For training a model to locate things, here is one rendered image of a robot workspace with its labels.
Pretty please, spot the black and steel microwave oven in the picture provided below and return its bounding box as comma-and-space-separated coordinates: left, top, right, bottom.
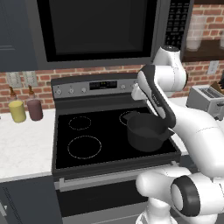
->
24, 0, 195, 71

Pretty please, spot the silver cupboard handle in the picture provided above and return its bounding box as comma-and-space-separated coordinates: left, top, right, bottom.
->
0, 200, 9, 219

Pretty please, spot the dark wooden wall shelf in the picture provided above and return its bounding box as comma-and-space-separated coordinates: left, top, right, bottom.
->
181, 38, 224, 63

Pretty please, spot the dark grey base cupboard door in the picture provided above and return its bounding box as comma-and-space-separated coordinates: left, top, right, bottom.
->
0, 176, 64, 224

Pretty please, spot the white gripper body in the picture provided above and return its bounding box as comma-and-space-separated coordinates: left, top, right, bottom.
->
130, 83, 149, 102

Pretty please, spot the maroon bottle with brown cap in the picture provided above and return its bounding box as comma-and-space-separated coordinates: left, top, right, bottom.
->
26, 84, 45, 122

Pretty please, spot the brown knife block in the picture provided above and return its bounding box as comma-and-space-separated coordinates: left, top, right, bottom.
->
209, 80, 224, 96

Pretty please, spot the silver toaster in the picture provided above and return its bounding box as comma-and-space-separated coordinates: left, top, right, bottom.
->
185, 84, 224, 121

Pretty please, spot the black cooking pot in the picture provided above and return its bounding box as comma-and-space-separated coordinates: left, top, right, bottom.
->
120, 110, 176, 153

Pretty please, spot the dark grey wall cupboard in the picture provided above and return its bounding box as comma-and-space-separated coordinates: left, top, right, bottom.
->
0, 0, 39, 73

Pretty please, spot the white wall outlet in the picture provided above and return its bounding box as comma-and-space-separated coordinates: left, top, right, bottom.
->
22, 71, 39, 88
206, 59, 220, 75
5, 72, 23, 88

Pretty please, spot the silver oven door handle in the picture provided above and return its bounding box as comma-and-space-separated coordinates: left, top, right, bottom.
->
58, 161, 179, 193

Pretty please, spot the black and steel stove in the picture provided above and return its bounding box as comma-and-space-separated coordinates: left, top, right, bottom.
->
50, 72, 182, 224

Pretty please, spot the yellow bottle with brown cap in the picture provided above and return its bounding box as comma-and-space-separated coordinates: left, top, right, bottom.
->
7, 86, 27, 123

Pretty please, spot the black oven door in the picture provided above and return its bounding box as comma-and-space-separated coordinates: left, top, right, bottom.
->
54, 164, 182, 224

